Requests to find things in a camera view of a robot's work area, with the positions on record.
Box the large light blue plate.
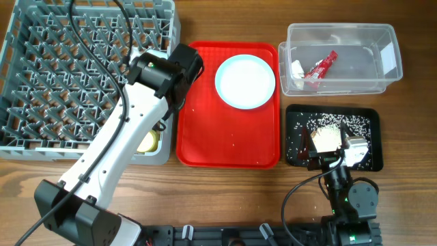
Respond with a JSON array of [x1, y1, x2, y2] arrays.
[[214, 54, 276, 110]]

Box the clear plastic bin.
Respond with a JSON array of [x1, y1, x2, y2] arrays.
[[278, 23, 404, 96]]

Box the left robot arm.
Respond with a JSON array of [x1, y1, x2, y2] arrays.
[[34, 44, 204, 245]]

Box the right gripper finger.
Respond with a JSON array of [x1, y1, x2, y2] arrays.
[[298, 126, 318, 159], [340, 122, 355, 140]]

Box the black plastic tray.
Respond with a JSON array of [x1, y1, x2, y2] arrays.
[[285, 105, 384, 172]]

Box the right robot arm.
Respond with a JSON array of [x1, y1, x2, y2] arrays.
[[292, 124, 381, 245]]

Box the yellow plastic cup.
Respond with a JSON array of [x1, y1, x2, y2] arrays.
[[137, 130, 160, 153]]

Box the white napkin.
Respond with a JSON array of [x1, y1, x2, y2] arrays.
[[291, 60, 305, 90]]

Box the red snack wrapper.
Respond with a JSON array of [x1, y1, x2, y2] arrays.
[[304, 51, 338, 89]]

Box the red plastic tray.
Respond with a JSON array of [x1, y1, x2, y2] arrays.
[[176, 41, 281, 169]]

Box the food scraps and rice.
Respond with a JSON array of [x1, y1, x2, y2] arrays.
[[285, 112, 373, 171]]

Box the grey dishwasher rack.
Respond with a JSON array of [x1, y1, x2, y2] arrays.
[[1, 0, 180, 161]]

